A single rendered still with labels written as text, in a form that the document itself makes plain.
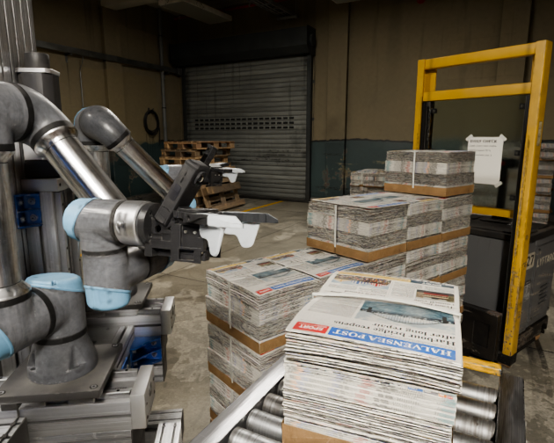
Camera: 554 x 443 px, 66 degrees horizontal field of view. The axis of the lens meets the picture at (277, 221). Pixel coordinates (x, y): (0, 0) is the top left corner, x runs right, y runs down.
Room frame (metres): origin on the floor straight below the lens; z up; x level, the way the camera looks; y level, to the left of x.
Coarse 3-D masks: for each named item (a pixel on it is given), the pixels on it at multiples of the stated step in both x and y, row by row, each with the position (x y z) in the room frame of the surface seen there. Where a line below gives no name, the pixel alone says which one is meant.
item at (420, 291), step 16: (336, 272) 0.99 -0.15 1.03; (352, 272) 0.99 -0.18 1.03; (336, 288) 0.89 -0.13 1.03; (352, 288) 0.89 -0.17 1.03; (368, 288) 0.89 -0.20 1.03; (384, 288) 0.89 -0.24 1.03; (400, 288) 0.89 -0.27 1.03; (416, 288) 0.89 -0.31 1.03; (432, 288) 0.89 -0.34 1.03; (448, 288) 0.89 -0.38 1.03; (432, 304) 0.80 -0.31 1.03; (448, 304) 0.80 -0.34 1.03
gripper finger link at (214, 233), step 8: (208, 216) 0.58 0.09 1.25; (216, 216) 0.58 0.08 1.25; (224, 216) 0.57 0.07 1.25; (232, 216) 0.57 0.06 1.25; (200, 224) 0.61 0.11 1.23; (208, 224) 0.58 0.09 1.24; (216, 224) 0.57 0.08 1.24; (224, 224) 0.56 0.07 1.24; (232, 224) 0.56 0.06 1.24; (240, 224) 0.56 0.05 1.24; (200, 232) 0.61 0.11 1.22; (208, 232) 0.59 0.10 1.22; (216, 232) 0.58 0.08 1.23; (208, 240) 0.59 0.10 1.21; (216, 240) 0.58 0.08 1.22; (216, 248) 0.57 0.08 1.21
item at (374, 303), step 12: (324, 300) 0.83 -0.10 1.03; (336, 300) 0.83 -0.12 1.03; (348, 300) 0.83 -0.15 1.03; (360, 300) 0.83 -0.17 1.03; (372, 300) 0.83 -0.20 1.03; (384, 300) 0.82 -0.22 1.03; (408, 312) 0.76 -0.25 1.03; (420, 312) 0.76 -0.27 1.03; (432, 312) 0.76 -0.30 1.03; (444, 312) 0.77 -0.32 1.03
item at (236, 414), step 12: (276, 372) 0.94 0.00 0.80; (252, 384) 0.89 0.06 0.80; (264, 384) 0.89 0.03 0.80; (276, 384) 0.89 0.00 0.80; (240, 396) 0.84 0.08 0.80; (252, 396) 0.84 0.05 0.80; (264, 396) 0.84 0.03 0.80; (228, 408) 0.80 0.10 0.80; (240, 408) 0.80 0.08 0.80; (252, 408) 0.80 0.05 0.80; (216, 420) 0.76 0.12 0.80; (228, 420) 0.76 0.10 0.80; (240, 420) 0.76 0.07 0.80; (204, 432) 0.72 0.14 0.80; (216, 432) 0.72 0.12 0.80; (228, 432) 0.72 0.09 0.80
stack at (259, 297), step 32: (288, 256) 1.87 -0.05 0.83; (320, 256) 1.87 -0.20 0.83; (416, 256) 1.98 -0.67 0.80; (224, 288) 1.56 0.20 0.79; (256, 288) 1.44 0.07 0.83; (288, 288) 1.46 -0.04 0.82; (320, 288) 1.57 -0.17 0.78; (224, 320) 1.57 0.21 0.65; (256, 320) 1.40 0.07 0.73; (288, 320) 1.47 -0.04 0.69; (224, 352) 1.57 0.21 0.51; (256, 352) 1.41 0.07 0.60; (224, 384) 1.58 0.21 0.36
